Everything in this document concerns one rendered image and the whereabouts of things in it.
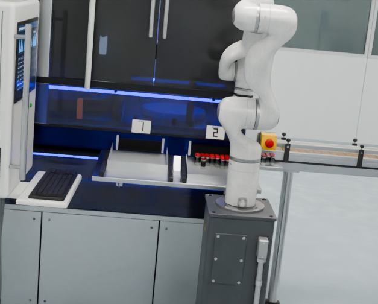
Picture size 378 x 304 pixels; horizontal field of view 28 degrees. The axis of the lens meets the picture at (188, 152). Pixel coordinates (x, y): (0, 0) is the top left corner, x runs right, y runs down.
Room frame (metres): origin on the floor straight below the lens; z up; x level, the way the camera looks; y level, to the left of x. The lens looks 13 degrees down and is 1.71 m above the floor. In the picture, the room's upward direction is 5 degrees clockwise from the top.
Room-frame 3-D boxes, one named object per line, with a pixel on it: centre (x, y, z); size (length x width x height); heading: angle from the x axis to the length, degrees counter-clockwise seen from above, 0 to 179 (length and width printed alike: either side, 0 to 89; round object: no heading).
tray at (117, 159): (3.29, 0.22, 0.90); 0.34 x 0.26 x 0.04; 3
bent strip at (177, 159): (3.14, 0.04, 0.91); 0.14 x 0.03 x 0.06; 4
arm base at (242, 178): (2.81, -0.22, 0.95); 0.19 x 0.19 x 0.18
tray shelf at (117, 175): (3.23, 0.05, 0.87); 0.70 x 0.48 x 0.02; 93
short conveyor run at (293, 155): (3.59, -0.64, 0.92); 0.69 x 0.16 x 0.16; 93
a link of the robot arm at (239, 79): (3.05, -0.20, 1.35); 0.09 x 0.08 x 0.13; 93
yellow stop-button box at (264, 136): (3.44, -0.36, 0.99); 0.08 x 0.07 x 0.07; 3
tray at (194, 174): (3.19, -0.13, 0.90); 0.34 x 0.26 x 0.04; 3
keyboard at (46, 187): (3.03, 0.54, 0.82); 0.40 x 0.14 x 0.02; 1
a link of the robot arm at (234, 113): (2.81, -0.18, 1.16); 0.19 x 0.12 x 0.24; 93
